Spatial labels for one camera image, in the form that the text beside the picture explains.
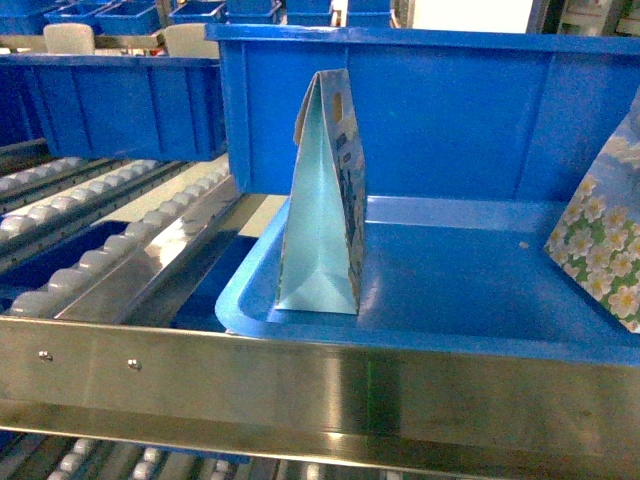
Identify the flower gift bag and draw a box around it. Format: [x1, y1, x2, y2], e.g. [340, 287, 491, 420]
[544, 98, 639, 333]
[276, 69, 367, 315]

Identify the blue plastic tray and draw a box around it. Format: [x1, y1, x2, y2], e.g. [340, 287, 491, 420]
[215, 197, 639, 367]

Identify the large blue plastic bin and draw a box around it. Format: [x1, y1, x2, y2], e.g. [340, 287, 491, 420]
[206, 24, 639, 201]

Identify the white roller track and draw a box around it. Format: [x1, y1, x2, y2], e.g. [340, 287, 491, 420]
[3, 163, 229, 319]

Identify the blue bin on left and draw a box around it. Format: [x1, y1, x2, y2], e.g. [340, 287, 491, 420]
[1, 55, 226, 162]

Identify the grey office chair right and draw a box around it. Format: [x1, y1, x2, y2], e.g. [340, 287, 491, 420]
[163, 23, 220, 59]

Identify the grey office chair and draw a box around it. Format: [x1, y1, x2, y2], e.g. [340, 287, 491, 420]
[43, 23, 96, 55]
[163, 23, 220, 59]

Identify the grey office chair left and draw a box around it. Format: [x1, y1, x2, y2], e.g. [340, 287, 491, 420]
[43, 23, 96, 55]

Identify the steel conveyor front rail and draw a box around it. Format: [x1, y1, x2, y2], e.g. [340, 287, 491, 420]
[1, 317, 639, 479]

